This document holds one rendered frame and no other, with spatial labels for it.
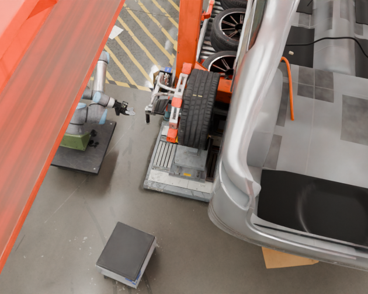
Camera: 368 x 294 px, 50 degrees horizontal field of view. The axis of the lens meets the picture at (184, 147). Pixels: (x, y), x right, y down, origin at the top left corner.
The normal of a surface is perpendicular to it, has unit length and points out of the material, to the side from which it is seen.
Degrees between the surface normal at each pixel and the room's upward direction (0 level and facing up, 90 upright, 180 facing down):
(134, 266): 0
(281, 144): 22
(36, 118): 0
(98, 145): 0
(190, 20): 90
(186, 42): 90
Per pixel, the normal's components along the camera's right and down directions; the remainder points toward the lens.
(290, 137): -0.02, -0.19
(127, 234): 0.06, -0.54
